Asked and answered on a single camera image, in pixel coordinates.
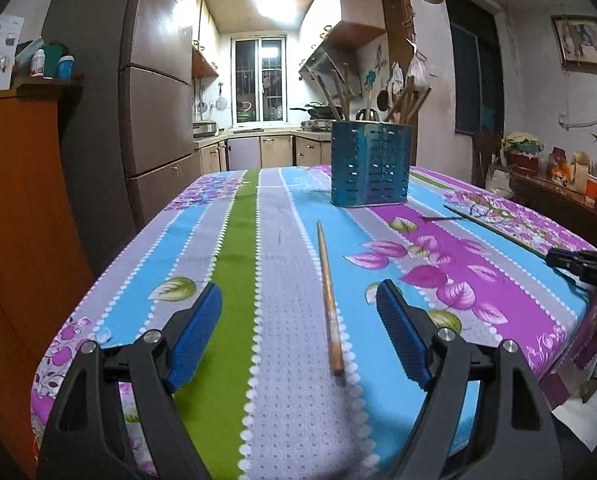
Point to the small toaster oven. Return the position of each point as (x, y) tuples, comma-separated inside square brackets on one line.
[(204, 128)]

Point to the perforated metal utensil holder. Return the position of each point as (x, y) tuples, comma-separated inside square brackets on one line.
[(370, 163)]

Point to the steel range hood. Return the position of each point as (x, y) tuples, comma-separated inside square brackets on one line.
[(327, 58)]

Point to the framed elephant picture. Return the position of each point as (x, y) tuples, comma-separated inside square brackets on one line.
[(577, 41)]

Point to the dark wooden side table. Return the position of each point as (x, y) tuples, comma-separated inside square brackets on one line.
[(568, 208)]

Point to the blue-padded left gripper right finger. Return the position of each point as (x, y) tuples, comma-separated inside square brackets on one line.
[(414, 336)]

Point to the beige refrigerator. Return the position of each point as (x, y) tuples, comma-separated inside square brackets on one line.
[(126, 151)]

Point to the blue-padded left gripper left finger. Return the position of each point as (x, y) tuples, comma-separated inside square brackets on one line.
[(187, 334)]

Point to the kitchen window with bars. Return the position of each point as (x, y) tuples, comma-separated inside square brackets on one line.
[(258, 67)]

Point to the white hanging plastic bag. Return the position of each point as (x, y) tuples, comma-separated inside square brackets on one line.
[(419, 72)]

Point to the black wok on stove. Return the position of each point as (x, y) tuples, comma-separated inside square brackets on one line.
[(320, 111)]

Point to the orange wooden cabinet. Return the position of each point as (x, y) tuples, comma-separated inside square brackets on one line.
[(43, 269)]

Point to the flower pot with yellow flowers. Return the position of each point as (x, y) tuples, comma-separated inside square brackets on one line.
[(521, 153)]

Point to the dark window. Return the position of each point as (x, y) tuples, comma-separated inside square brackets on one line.
[(480, 101)]

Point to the floral striped tablecloth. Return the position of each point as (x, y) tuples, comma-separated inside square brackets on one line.
[(263, 403)]

